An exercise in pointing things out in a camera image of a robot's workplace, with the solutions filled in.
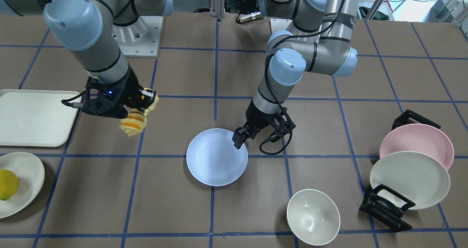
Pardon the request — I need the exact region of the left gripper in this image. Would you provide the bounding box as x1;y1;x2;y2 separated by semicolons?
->
233;101;284;149

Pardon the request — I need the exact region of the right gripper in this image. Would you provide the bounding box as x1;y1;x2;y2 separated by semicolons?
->
81;67;158;119

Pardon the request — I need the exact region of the blue plate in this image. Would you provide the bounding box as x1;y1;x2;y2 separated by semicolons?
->
186;128;248;187

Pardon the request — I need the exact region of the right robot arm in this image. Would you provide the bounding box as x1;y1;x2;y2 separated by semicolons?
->
1;0;173;119

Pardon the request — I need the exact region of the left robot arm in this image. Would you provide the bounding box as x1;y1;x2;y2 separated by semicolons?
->
232;0;358;149

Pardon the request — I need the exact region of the white plate with lemon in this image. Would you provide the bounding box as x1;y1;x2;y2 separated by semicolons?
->
0;152;45;218

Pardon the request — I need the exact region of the pink plate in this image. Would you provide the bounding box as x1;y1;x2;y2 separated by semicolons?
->
379;123;454;170

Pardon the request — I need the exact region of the cream plate in rack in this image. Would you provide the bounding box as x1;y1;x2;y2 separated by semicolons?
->
370;151;451;210

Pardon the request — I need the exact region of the cream bowl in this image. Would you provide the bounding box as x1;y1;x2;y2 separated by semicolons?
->
286;189;341;246

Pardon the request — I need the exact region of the white rectangular tray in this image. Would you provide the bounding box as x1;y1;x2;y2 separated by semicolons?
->
0;89;79;148

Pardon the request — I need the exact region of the yellow lemon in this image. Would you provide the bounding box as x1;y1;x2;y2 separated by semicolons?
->
0;169;19;201

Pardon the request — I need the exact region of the black dish rack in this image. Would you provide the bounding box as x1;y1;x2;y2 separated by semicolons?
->
359;109;441;233

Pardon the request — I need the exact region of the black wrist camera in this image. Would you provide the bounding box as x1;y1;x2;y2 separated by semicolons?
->
268;115;296;142

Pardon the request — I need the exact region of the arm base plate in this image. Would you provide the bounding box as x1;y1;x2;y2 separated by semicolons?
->
270;18;292;34
112;16;165;58

